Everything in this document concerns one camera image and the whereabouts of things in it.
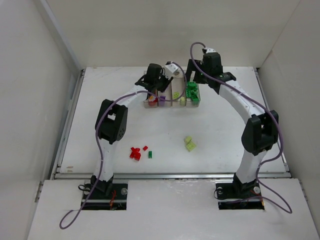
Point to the lime small lego brick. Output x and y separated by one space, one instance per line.
188 139

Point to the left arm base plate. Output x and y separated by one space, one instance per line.
108 196

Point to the tiny green lego brick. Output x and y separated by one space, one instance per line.
150 154

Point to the clear bin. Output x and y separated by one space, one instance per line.
155 92
168 94
178 91
189 103

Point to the aluminium front rail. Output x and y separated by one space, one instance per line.
170 176

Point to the red cross lego piece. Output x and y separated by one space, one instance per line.
134 152

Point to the green arch lego brick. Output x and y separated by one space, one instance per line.
191 85

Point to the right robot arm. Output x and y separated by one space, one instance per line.
261 129

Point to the purple arch lego brick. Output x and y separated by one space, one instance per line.
161 101

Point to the lime green lego brick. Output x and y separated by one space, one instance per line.
175 95

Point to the long green lego brick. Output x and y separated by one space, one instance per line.
191 93

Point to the green square lego brick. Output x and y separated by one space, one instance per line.
195 99

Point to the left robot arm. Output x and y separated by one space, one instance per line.
111 123

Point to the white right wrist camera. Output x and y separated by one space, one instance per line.
207 50

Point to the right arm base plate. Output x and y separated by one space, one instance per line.
230 197

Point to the red round lego pair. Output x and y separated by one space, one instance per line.
137 157

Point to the red flower round lego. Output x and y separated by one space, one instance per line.
152 101

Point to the lime square lego brick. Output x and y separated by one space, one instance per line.
190 146

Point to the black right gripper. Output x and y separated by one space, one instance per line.
194 74

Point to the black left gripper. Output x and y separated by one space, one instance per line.
155 83

